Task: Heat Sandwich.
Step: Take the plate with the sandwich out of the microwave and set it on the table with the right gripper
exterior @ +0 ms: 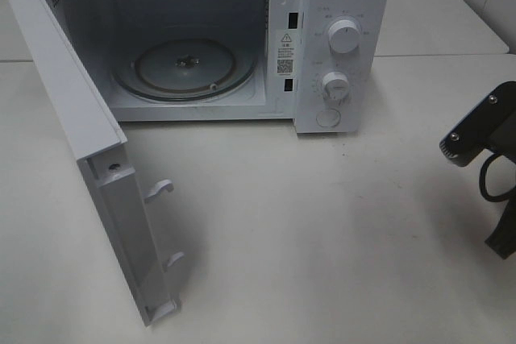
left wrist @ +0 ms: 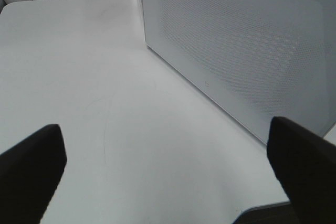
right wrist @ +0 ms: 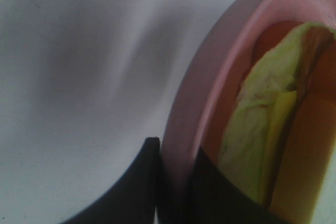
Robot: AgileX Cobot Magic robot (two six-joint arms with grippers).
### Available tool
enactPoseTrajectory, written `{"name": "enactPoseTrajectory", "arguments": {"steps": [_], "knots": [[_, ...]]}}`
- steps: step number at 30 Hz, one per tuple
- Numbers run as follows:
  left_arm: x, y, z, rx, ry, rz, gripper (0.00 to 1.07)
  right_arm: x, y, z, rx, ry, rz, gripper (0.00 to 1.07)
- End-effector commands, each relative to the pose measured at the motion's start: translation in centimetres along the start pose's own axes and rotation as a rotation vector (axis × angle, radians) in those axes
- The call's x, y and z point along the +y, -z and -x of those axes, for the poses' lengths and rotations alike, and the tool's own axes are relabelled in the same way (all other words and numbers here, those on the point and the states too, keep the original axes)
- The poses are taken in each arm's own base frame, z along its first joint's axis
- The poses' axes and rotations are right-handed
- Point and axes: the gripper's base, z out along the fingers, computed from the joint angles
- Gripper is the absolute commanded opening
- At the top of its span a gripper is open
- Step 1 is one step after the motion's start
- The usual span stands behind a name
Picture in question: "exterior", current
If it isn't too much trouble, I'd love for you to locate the white microwave door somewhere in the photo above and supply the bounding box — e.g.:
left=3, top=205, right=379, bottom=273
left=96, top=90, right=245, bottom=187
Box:
left=8, top=0, right=180, bottom=325

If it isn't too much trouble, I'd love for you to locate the round white door-release button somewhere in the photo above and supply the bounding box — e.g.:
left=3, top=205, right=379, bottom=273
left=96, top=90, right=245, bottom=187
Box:
left=316, top=109, right=341, bottom=127

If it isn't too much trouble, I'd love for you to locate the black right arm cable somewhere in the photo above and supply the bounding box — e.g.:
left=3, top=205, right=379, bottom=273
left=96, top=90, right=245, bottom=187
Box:
left=477, top=154, right=516, bottom=203

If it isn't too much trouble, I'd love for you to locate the white microwave knob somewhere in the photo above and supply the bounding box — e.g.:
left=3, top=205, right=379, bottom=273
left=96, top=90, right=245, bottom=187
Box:
left=327, top=17, right=361, bottom=54
left=322, top=72, right=351, bottom=102

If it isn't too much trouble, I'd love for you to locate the white warning label sticker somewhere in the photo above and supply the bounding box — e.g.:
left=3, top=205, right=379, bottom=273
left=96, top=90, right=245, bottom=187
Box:
left=273, top=29, right=300, bottom=77

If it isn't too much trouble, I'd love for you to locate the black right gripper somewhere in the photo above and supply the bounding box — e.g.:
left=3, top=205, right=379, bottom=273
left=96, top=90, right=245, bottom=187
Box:
left=483, top=118, right=515, bottom=259

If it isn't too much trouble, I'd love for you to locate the white microwave oven body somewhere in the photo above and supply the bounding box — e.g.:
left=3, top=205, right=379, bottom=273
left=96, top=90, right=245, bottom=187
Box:
left=52, top=0, right=386, bottom=133

